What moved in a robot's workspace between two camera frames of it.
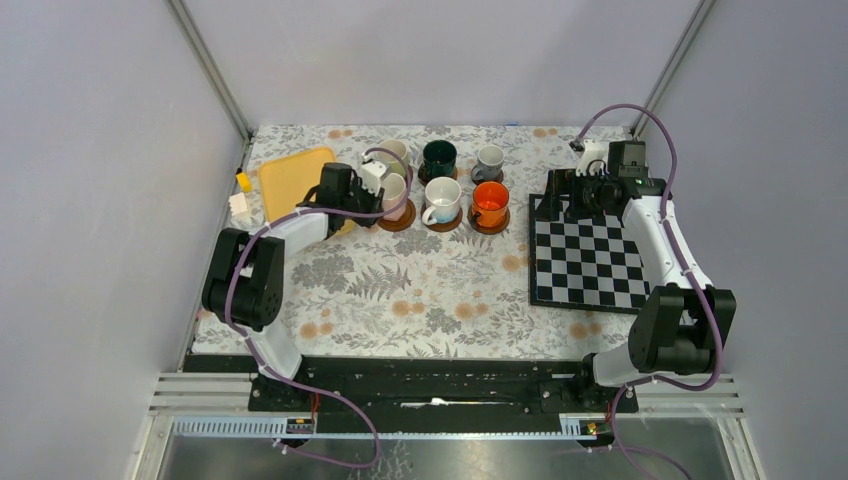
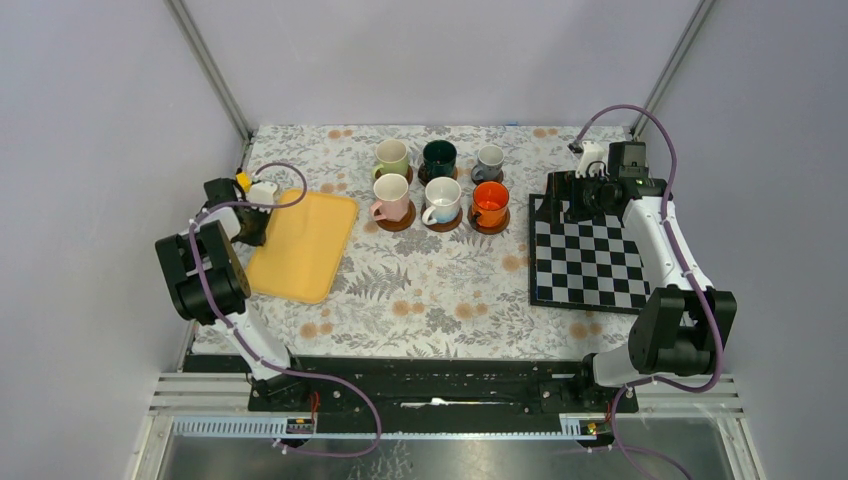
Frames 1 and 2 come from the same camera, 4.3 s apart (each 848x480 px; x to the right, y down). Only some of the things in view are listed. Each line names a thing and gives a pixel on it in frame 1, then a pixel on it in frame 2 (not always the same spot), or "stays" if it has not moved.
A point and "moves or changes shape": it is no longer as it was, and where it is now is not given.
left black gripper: [375, 202] to [258, 237]
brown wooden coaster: [423, 179] stays
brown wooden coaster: [405, 221] stays
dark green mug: [439, 159] stays
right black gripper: [564, 183] stays
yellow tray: [286, 180] moves or changes shape
